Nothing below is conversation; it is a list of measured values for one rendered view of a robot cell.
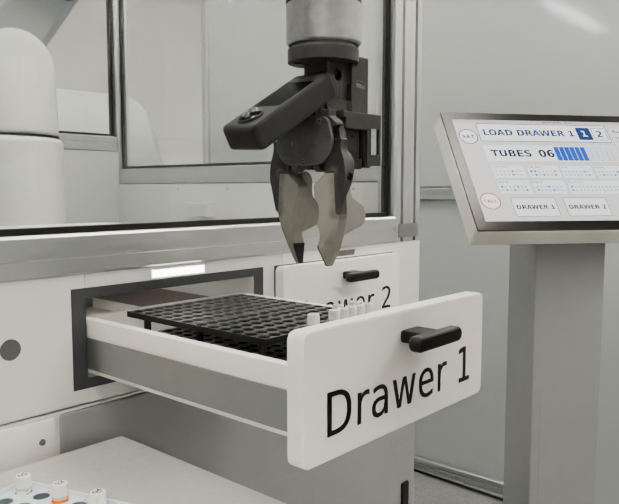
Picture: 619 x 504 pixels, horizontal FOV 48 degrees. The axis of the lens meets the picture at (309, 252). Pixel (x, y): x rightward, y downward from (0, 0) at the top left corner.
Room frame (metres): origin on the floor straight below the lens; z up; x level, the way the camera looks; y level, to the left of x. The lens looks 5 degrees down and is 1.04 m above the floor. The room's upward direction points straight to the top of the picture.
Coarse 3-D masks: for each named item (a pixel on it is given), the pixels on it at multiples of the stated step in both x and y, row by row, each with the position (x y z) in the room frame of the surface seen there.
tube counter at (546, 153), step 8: (544, 152) 1.44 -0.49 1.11; (552, 152) 1.44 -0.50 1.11; (560, 152) 1.44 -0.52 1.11; (568, 152) 1.45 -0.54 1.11; (576, 152) 1.45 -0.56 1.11; (584, 152) 1.46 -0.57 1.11; (592, 152) 1.46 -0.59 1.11; (600, 152) 1.46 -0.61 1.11; (608, 152) 1.47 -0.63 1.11; (616, 152) 1.47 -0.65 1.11; (544, 160) 1.42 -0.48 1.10; (552, 160) 1.43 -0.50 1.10; (560, 160) 1.43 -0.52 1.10; (568, 160) 1.43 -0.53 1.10; (576, 160) 1.44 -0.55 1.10; (584, 160) 1.44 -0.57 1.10; (592, 160) 1.44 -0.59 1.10; (600, 160) 1.45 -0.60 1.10; (608, 160) 1.45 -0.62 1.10; (616, 160) 1.45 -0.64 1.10
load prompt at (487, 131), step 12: (480, 132) 1.45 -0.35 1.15; (492, 132) 1.45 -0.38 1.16; (504, 132) 1.46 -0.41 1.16; (516, 132) 1.46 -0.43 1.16; (528, 132) 1.47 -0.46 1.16; (540, 132) 1.48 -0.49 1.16; (552, 132) 1.48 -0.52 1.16; (564, 132) 1.49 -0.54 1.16; (576, 132) 1.49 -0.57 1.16; (588, 132) 1.50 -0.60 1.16; (600, 132) 1.50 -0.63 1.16
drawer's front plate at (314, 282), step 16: (368, 256) 1.13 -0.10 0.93; (384, 256) 1.15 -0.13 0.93; (288, 272) 0.98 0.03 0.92; (304, 272) 1.00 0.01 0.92; (320, 272) 1.03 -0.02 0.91; (336, 272) 1.06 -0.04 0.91; (384, 272) 1.15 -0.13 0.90; (288, 288) 0.98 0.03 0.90; (304, 288) 1.00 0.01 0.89; (320, 288) 1.03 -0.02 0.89; (336, 288) 1.06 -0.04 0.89; (352, 288) 1.09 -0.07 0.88; (368, 288) 1.12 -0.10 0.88
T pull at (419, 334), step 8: (416, 328) 0.62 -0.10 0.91; (424, 328) 0.62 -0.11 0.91; (440, 328) 0.62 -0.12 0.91; (448, 328) 0.62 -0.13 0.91; (456, 328) 0.63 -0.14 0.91; (408, 336) 0.61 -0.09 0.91; (416, 336) 0.59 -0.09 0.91; (424, 336) 0.59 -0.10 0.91; (432, 336) 0.59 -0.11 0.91; (440, 336) 0.60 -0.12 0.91; (448, 336) 0.61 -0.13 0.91; (456, 336) 0.62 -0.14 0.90; (416, 344) 0.58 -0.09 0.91; (424, 344) 0.58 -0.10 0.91; (432, 344) 0.59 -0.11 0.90; (440, 344) 0.60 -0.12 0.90
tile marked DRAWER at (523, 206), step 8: (512, 200) 1.34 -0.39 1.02; (520, 200) 1.34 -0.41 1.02; (528, 200) 1.34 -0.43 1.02; (536, 200) 1.35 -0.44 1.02; (544, 200) 1.35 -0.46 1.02; (552, 200) 1.35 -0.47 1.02; (520, 208) 1.33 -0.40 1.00; (528, 208) 1.33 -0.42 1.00; (536, 208) 1.33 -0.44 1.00; (544, 208) 1.34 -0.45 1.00; (552, 208) 1.34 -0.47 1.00; (520, 216) 1.31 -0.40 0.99; (528, 216) 1.32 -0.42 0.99; (536, 216) 1.32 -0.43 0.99; (544, 216) 1.32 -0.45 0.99; (552, 216) 1.32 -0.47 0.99; (560, 216) 1.33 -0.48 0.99
